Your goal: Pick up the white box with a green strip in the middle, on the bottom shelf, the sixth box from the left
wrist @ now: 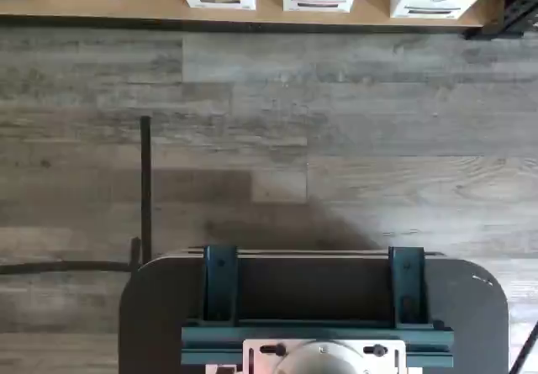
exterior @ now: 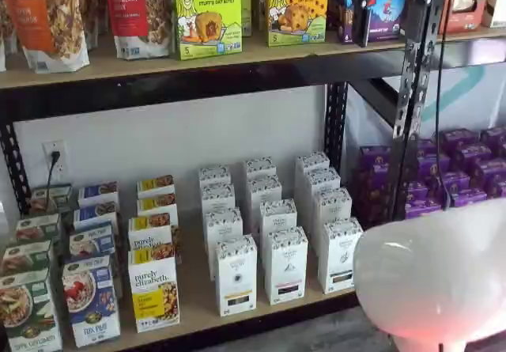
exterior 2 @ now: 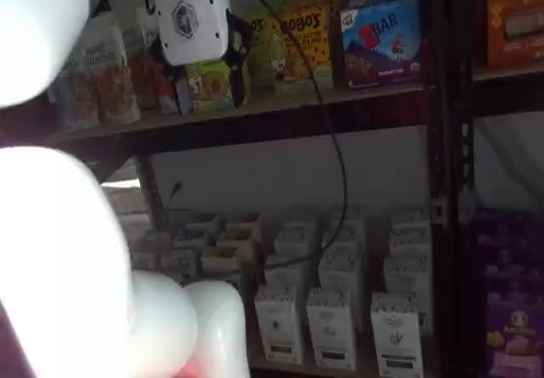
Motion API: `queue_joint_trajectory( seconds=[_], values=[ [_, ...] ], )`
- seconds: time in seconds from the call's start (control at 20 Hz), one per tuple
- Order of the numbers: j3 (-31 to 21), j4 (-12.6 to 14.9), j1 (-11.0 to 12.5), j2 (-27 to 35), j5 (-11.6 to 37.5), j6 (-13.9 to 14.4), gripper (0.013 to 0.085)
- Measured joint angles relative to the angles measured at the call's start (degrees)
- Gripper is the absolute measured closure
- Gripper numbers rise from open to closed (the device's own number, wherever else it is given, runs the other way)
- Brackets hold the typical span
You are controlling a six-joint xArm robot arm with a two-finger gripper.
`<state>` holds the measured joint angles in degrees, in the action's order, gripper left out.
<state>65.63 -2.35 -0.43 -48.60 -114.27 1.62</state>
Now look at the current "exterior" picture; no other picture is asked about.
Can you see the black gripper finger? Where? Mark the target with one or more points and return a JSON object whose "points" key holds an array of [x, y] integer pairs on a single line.
{"points": [[365, 27]]}

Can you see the white box with green strip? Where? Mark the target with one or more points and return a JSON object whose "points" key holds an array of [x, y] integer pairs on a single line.
{"points": [[333, 207], [323, 180], [312, 162], [338, 261]]}

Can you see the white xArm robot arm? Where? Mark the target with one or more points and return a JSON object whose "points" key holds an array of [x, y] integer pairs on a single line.
{"points": [[427, 273]]}

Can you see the blue purple Zbar box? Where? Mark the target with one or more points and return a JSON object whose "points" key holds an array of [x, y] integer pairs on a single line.
{"points": [[389, 16]]}

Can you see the yellow Bobo's peanut butter box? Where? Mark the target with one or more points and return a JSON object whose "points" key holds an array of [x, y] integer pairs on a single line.
{"points": [[296, 12]]}

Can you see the yellow snack box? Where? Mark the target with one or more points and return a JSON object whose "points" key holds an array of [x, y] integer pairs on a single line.
{"points": [[261, 0]]}

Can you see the orange brown snack box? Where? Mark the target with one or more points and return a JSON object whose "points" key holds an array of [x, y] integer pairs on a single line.
{"points": [[464, 8]]}

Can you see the wooden shelf board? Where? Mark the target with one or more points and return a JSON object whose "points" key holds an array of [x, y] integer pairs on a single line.
{"points": [[158, 61], [474, 33], [197, 304]]}

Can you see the green snack box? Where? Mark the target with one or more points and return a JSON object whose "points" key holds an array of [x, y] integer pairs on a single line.
{"points": [[246, 8]]}

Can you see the white brown snack box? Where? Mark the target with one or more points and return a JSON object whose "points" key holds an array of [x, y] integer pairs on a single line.
{"points": [[496, 4]]}

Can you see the green Bobo's apple pie box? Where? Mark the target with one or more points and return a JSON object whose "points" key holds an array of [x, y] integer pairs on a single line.
{"points": [[207, 16]]}

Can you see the white box with pink strip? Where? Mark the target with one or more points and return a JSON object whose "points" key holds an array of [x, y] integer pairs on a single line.
{"points": [[264, 191], [278, 217], [286, 269], [260, 168]]}

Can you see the white box with yellow strip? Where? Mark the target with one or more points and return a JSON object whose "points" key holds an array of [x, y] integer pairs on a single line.
{"points": [[217, 197], [223, 227], [214, 176], [236, 281]]}

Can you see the white yellow Purely Elizabeth box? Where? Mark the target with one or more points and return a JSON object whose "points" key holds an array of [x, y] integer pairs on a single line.
{"points": [[156, 186], [150, 233], [154, 292], [157, 205]]}

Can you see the blue flax plus oatmeal box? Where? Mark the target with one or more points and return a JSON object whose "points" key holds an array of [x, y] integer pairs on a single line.
{"points": [[99, 194], [91, 241], [95, 214], [91, 304]]}

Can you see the green apple cinnamon oatmeal box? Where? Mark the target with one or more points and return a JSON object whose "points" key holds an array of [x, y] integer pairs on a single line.
{"points": [[27, 312], [37, 229], [53, 199], [25, 257]]}

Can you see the red label granola bag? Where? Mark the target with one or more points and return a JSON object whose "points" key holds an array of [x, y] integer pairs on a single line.
{"points": [[136, 16]]}

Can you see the clear granola bag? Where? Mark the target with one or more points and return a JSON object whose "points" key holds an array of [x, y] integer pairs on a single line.
{"points": [[93, 8]]}

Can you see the orange label granola bag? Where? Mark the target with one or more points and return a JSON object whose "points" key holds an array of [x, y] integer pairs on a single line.
{"points": [[43, 23]]}

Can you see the white granola bag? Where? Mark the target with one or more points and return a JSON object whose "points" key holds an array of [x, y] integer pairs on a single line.
{"points": [[2, 31]]}

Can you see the white wall outlet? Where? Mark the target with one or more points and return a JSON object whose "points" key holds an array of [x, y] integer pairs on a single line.
{"points": [[54, 158]]}

